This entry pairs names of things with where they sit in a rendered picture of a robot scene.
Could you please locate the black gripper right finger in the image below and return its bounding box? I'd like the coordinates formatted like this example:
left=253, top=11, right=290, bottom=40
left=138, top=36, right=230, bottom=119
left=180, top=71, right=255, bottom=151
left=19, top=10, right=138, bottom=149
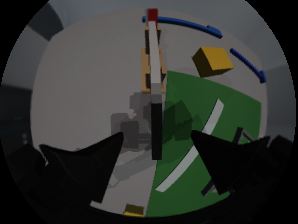
left=190, top=129, right=270, bottom=194

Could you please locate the yellow flat rectangular block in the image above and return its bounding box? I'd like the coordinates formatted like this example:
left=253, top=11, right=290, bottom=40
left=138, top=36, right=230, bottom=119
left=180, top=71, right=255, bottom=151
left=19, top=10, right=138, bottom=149
left=124, top=204, right=144, bottom=217

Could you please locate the yellow cube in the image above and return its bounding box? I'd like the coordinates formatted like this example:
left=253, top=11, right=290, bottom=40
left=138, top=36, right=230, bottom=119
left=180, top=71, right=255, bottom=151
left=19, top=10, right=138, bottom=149
left=192, top=47, right=233, bottom=77

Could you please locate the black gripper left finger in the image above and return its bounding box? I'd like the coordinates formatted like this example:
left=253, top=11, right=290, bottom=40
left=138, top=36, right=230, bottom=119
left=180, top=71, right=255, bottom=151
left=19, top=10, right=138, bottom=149
left=39, top=132, right=124, bottom=204

